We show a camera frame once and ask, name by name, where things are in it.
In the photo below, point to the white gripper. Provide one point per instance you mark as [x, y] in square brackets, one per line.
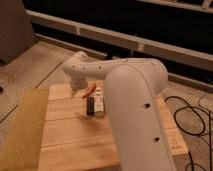
[78, 84]

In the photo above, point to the black eraser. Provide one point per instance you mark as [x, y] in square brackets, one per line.
[90, 106]

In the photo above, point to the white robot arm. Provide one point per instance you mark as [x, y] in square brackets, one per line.
[130, 89]

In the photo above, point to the orange carrot toy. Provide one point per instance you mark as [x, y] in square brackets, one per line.
[89, 90]

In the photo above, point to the white glue bottle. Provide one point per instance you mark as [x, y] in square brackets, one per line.
[98, 102]

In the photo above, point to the wooden cutting board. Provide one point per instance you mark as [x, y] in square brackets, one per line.
[73, 141]

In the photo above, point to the grey cabinet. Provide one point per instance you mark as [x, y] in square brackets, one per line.
[16, 31]

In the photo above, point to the yellow-green mat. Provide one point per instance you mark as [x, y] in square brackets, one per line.
[21, 149]

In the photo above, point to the white metal rail frame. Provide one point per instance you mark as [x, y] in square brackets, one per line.
[177, 32]

